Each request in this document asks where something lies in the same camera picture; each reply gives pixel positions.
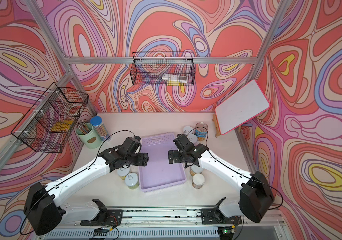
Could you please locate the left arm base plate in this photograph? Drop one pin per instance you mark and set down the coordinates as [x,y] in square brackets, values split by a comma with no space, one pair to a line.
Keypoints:
[104,217]

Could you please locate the white lid can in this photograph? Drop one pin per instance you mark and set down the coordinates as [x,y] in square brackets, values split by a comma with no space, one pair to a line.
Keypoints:
[132,181]
[195,170]
[198,181]
[123,172]
[188,130]
[193,138]

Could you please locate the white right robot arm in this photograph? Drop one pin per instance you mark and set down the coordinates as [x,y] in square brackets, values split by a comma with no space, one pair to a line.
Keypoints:
[254,197]

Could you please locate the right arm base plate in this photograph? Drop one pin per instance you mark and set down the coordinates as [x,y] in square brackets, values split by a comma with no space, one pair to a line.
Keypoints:
[214,216]

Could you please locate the black wire basket wall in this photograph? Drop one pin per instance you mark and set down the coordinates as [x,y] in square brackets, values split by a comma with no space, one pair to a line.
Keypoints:
[163,69]
[52,119]

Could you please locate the wooden easel stand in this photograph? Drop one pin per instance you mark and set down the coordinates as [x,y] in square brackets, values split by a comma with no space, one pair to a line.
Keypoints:
[217,128]

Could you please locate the blue lid pencil tube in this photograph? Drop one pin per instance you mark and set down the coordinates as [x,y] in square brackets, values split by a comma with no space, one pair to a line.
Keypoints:
[100,128]

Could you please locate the pink framed whiteboard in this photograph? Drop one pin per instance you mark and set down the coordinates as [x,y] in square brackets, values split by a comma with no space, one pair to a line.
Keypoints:
[245,104]

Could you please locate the green pencil cup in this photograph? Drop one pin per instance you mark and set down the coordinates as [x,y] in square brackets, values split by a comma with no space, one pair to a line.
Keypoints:
[88,135]

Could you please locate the purple plastic basket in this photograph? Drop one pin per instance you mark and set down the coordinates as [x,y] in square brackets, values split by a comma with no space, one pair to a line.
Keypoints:
[159,173]

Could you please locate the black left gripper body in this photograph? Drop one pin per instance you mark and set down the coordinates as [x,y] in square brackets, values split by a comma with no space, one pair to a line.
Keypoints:
[128,159]

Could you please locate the black wire basket left wall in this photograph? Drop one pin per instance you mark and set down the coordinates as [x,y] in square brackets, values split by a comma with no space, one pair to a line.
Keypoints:
[52,119]

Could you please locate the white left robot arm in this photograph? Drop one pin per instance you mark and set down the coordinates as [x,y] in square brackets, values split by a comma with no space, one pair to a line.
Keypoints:
[42,206]

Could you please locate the white lid can back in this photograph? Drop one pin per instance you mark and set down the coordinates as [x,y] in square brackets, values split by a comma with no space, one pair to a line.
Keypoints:
[188,130]

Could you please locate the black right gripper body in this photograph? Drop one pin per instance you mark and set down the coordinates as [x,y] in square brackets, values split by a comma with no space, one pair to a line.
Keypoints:
[185,154]

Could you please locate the black wire basket back wall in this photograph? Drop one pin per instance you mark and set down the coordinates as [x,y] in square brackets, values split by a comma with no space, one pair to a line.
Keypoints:
[163,69]

